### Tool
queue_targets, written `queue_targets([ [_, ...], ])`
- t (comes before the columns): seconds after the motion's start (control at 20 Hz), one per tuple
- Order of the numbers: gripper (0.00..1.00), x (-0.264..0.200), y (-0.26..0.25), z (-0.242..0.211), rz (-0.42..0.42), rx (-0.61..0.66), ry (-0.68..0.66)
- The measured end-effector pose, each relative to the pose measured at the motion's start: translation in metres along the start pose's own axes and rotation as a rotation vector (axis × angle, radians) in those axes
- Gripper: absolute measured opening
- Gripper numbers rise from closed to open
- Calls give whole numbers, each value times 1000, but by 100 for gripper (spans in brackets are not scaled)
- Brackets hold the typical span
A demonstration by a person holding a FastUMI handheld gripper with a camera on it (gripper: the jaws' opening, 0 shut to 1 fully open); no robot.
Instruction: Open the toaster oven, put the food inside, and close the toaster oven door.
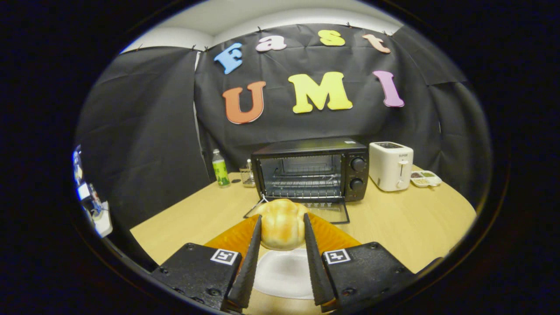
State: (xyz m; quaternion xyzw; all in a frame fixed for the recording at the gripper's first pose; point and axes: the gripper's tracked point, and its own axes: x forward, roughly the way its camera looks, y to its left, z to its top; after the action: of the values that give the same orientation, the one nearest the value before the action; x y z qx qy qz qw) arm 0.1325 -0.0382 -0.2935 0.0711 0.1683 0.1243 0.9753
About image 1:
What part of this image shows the black backdrop cloth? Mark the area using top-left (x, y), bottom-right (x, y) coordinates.
top-left (77, 24), bottom-right (493, 228)

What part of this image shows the golden bread roll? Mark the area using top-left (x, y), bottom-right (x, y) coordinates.
top-left (256, 199), bottom-right (310, 251)

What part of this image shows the small clear container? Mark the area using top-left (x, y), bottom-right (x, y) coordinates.
top-left (240, 159), bottom-right (256, 188)

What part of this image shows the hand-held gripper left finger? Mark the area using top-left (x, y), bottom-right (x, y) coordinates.
top-left (151, 214), bottom-right (263, 313)

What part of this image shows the black toaster oven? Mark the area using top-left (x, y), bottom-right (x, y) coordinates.
top-left (244, 137), bottom-right (369, 224)

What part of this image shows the white plate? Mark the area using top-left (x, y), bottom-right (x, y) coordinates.
top-left (253, 248), bottom-right (315, 300)

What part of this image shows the white pop-up toaster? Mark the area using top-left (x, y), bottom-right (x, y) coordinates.
top-left (369, 141), bottom-right (414, 192)

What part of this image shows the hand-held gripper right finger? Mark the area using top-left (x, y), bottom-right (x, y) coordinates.
top-left (303, 213), bottom-right (416, 313)

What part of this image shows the white divided snack dish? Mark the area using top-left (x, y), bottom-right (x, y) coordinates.
top-left (410, 170), bottom-right (442, 188)

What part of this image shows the green label drink bottle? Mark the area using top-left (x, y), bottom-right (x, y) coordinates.
top-left (212, 149), bottom-right (231, 188)

